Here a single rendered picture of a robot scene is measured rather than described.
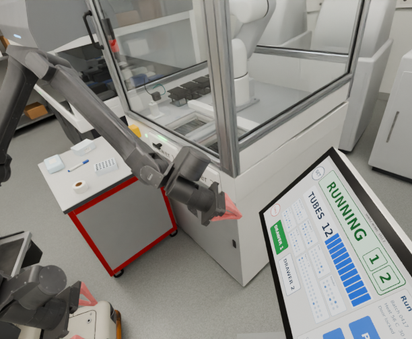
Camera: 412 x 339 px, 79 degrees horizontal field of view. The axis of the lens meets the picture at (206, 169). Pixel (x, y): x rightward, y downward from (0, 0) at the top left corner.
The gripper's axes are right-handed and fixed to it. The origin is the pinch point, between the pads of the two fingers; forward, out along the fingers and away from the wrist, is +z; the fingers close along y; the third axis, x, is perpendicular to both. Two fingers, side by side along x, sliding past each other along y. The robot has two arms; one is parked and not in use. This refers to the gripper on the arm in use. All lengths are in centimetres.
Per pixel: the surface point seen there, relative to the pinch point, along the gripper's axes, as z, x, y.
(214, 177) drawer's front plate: 7.0, 19.7, 41.4
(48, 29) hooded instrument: -100, 34, 126
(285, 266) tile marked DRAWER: 15.0, 1.7, -8.4
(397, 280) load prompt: 15.1, -19.8, -22.3
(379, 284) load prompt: 15.1, -16.9, -21.5
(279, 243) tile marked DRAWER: 15.0, 1.4, -1.7
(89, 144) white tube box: -52, 82, 102
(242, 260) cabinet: 50, 57, 36
